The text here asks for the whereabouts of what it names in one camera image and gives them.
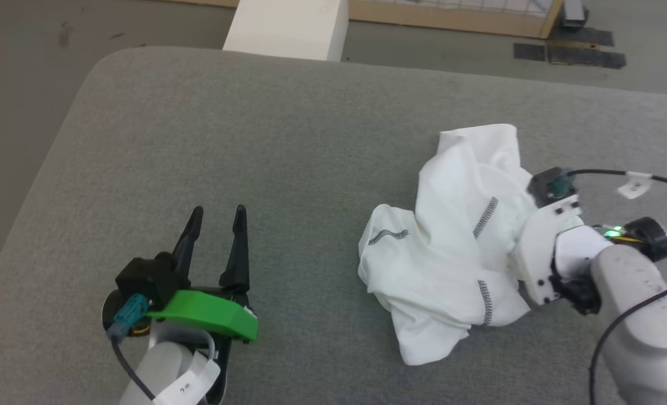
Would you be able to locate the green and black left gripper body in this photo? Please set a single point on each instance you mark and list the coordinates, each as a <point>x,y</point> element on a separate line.
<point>209,315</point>

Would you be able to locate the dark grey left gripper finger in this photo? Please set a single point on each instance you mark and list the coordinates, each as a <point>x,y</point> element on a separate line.
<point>237,259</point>
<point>189,242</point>

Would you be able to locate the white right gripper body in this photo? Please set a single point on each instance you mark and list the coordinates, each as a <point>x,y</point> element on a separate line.
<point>538,253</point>

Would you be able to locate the white garment with grey stitching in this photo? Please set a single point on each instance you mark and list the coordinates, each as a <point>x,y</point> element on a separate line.
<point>446,264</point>

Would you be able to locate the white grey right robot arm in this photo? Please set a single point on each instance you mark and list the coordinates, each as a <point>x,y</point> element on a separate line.
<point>643,315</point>

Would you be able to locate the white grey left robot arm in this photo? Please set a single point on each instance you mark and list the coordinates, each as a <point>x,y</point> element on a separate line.
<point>161,363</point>

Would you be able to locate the long black floor tape patch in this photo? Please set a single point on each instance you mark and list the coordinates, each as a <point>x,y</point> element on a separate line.
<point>586,57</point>
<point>589,36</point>

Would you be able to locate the small black floor tape patch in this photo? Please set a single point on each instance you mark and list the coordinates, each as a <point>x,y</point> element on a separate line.
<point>530,52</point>

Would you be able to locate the white rectangular box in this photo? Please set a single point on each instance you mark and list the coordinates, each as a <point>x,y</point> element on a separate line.
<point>288,28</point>

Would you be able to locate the lemon print grid panel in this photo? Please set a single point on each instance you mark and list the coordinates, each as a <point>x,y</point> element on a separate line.
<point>451,20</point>

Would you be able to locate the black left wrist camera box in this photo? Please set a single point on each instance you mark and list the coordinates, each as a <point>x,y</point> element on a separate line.
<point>147,278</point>

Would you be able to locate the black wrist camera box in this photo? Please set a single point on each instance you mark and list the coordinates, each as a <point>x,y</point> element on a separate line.
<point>544,185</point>
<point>147,278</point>

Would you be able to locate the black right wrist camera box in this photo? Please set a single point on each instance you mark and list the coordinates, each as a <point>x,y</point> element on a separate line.
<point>544,185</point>

